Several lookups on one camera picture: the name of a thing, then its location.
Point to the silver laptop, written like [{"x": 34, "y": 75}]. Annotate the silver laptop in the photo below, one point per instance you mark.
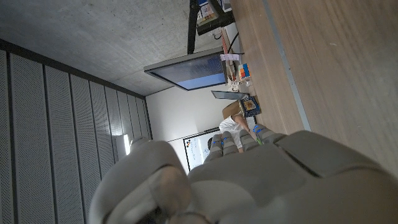
[{"x": 228, "y": 95}]

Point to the small printed blue box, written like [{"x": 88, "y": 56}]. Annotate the small printed blue box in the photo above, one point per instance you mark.
[{"x": 250, "y": 106}]

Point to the ceiling light strip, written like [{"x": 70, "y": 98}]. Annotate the ceiling light strip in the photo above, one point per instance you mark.
[{"x": 127, "y": 144}]

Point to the flat computer monitor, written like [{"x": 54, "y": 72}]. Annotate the flat computer monitor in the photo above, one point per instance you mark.
[{"x": 192, "y": 73}]

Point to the person in white t-shirt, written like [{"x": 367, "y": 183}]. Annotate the person in white t-shirt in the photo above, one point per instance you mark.
[{"x": 229, "y": 126}]

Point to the small metal figurine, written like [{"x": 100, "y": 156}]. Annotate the small metal figurine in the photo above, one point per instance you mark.
[{"x": 238, "y": 84}]

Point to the whiteboard with writing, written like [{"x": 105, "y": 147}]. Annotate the whiteboard with writing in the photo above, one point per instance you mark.
[{"x": 196, "y": 152}]

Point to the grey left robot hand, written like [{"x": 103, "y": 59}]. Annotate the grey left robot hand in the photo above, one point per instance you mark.
[{"x": 264, "y": 183}]

